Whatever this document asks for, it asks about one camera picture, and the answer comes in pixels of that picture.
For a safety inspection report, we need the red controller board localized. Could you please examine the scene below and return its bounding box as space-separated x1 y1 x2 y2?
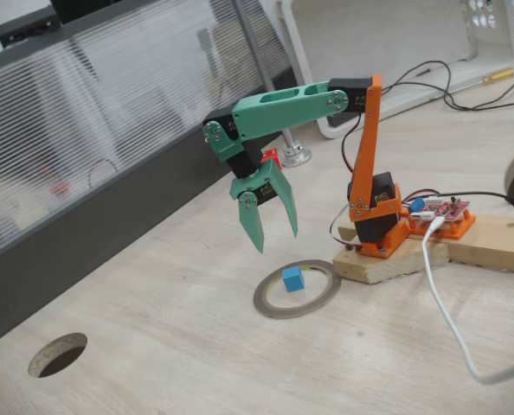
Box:
406 194 472 225

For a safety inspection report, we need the black box device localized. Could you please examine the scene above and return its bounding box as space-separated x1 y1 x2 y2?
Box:
0 6 62 47

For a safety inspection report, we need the wooden base block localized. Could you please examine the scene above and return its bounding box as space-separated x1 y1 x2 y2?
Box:
332 233 451 285

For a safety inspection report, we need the metal post with foot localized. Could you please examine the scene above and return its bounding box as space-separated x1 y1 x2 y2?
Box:
233 0 314 169

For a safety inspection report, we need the white usb cable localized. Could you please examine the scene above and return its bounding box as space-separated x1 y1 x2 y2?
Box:
421 215 514 386

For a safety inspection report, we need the grey ribbed desk divider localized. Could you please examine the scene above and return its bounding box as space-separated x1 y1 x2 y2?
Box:
0 0 310 354

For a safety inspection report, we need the blue cube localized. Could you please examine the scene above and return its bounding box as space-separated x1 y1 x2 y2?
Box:
282 266 305 293

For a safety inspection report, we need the grey ring of tape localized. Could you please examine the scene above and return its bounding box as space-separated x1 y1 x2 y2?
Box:
253 259 343 320

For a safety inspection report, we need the small red box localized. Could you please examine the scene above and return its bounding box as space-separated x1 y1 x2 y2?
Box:
260 148 284 170

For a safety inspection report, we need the red white black servo wire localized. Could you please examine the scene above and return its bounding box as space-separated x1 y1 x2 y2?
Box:
341 110 364 174
329 205 364 252

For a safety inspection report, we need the light wooden plank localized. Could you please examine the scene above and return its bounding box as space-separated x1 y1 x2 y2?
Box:
445 214 514 276

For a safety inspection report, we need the thin black cable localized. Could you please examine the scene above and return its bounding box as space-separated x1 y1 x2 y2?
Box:
380 72 514 112
414 60 514 112

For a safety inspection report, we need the white plastic frame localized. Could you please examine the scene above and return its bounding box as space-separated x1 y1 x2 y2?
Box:
276 0 514 139

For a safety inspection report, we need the yellow handled screwdriver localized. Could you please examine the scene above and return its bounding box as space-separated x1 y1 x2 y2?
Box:
445 67 514 95

